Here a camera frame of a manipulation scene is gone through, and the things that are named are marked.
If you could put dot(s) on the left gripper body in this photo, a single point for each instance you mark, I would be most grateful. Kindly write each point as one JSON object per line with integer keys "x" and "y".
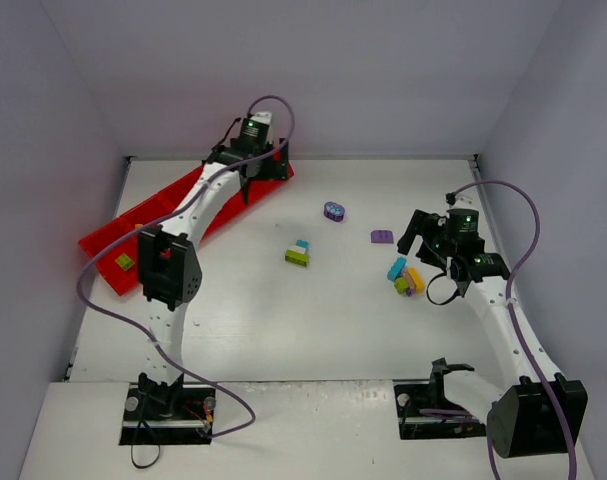
{"x": 262, "y": 167}

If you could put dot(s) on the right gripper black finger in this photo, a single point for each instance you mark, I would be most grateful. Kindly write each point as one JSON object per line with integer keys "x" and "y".
{"x": 414, "y": 229}
{"x": 426, "y": 254}

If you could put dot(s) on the purple lego brick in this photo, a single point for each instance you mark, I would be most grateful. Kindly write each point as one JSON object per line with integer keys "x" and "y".
{"x": 382, "y": 237}

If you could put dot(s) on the purple round lego piece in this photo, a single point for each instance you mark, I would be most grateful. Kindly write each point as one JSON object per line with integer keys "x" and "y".
{"x": 334, "y": 211}

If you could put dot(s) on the small green lego brick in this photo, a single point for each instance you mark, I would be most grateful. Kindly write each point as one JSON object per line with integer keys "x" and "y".
{"x": 124, "y": 262}

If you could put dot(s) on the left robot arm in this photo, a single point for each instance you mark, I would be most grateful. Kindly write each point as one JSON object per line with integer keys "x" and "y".
{"x": 168, "y": 268}

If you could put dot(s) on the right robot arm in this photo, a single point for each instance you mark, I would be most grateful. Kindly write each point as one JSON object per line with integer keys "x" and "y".
{"x": 536, "y": 410}

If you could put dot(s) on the turquoise lego in pile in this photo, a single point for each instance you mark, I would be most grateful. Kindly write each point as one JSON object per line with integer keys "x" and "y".
{"x": 396, "y": 269}

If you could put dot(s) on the yellow lego in pile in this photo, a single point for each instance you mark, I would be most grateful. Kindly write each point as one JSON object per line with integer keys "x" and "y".
{"x": 420, "y": 286}

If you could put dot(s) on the pink lego in pile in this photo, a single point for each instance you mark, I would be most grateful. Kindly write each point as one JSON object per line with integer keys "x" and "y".
{"x": 411, "y": 286}

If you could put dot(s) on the green lego in pile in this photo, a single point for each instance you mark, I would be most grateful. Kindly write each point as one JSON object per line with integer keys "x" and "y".
{"x": 401, "y": 285}

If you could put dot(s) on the white curved lego brick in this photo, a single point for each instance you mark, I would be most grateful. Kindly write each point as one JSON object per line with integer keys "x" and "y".
{"x": 298, "y": 249}

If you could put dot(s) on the long green lego brick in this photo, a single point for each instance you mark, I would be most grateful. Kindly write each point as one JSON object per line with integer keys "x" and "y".
{"x": 297, "y": 258}

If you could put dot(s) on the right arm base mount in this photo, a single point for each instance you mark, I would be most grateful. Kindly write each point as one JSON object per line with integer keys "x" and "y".
{"x": 424, "y": 413}

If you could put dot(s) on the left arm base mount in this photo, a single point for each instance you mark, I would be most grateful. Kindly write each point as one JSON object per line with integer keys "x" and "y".
{"x": 188, "y": 421}

